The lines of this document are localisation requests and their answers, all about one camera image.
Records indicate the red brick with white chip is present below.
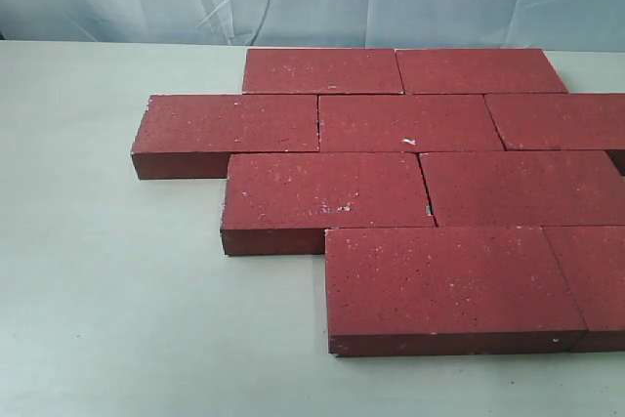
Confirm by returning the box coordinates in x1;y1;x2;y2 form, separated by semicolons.
318;95;504;153

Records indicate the red brick right second row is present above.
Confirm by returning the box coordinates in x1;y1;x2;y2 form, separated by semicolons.
484;93;624;173

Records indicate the red brick right third row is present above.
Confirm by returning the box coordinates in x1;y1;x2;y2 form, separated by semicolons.
420;150;624;227

